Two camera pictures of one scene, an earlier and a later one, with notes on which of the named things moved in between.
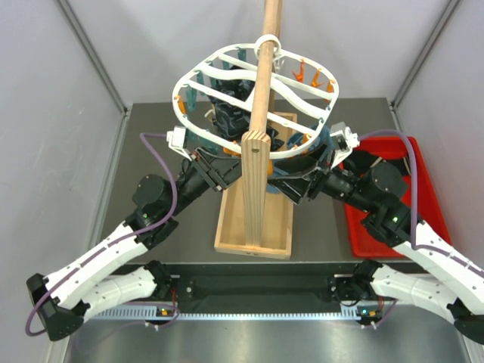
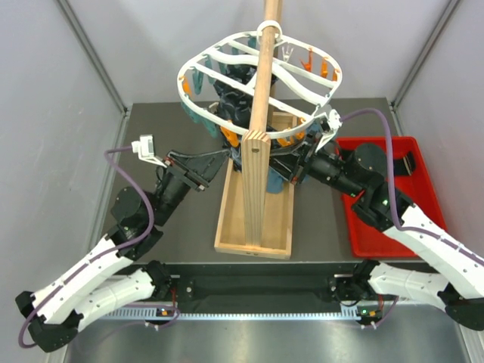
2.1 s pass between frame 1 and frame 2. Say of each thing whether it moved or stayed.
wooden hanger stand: stayed
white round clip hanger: moved
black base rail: stayed
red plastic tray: stayed
